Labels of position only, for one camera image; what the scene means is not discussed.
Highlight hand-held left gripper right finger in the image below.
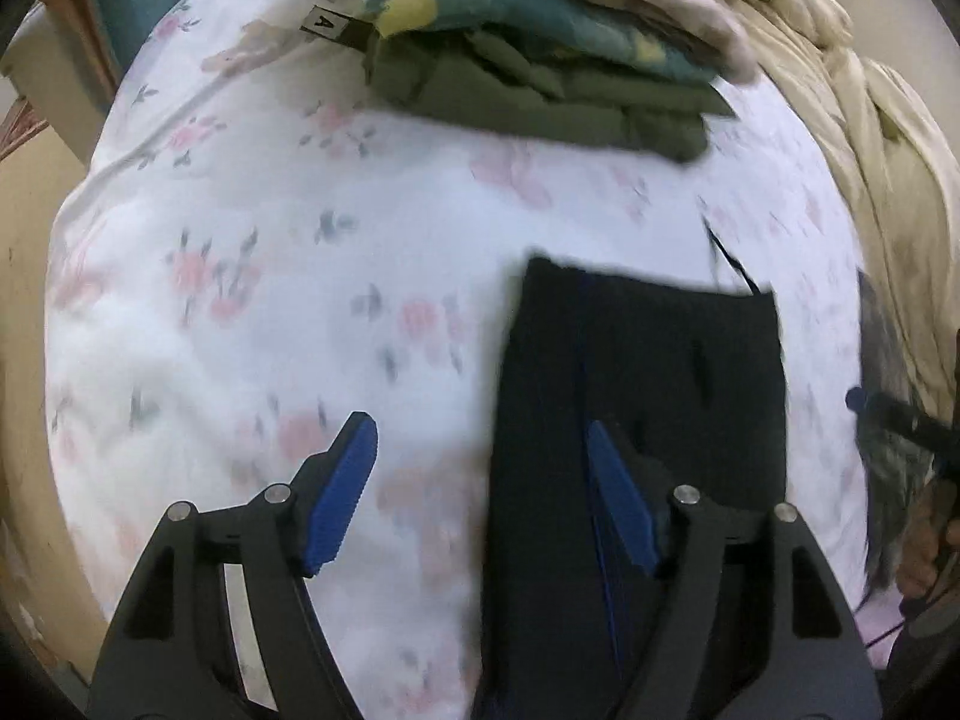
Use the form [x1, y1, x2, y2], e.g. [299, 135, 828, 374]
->
[585, 420, 884, 720]

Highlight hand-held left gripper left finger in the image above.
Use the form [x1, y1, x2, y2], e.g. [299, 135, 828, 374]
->
[86, 411, 378, 720]

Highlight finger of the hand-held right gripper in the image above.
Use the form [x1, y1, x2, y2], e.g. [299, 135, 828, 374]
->
[845, 386, 960, 460]

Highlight black pants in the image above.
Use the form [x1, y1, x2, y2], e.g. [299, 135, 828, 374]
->
[471, 255, 790, 720]

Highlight person's right hand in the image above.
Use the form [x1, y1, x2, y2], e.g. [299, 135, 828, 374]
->
[896, 478, 960, 601]

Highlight white floral bed sheet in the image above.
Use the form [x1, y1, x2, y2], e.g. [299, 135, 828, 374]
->
[43, 0, 901, 720]

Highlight beige crumpled blanket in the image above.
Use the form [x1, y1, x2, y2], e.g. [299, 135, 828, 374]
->
[709, 0, 960, 432]

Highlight folded olive green garment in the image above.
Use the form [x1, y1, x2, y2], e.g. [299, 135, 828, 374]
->
[363, 21, 737, 164]

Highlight white paper label tag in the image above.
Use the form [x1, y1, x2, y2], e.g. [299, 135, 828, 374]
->
[300, 6, 352, 44]

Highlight folded teal floral garment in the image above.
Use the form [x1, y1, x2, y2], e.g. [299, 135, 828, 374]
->
[351, 0, 717, 85]

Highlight black drawstring cord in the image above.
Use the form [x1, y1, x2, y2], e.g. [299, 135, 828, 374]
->
[701, 216, 760, 295]

